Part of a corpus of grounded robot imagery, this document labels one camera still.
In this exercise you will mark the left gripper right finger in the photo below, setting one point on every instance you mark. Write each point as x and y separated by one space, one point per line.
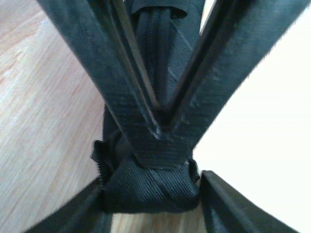
226 210

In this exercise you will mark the black necktie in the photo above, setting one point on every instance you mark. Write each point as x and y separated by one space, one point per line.
166 32

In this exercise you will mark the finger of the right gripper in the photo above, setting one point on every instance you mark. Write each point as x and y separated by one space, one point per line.
237 35
100 35

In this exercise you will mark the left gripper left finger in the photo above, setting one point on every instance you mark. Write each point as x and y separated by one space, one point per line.
82 214

